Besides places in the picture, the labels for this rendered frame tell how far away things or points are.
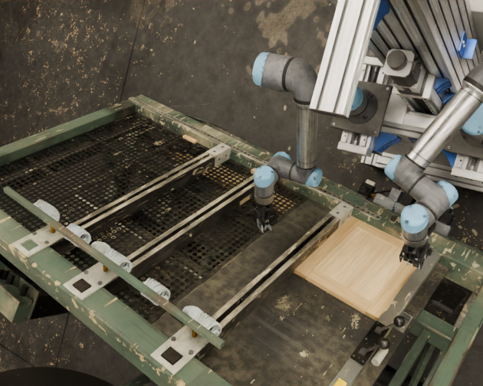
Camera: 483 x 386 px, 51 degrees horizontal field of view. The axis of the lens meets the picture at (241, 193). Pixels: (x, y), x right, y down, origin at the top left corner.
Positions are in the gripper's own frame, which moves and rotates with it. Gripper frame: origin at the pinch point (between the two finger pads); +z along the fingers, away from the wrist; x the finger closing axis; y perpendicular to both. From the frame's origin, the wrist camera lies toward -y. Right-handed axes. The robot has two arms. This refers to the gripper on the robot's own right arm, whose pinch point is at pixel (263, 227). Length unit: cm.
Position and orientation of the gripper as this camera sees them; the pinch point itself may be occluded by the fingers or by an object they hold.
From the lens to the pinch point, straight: 216.9
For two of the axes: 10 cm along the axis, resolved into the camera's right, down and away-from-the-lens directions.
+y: 3.0, 6.9, -6.6
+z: 0.4, 6.8, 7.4
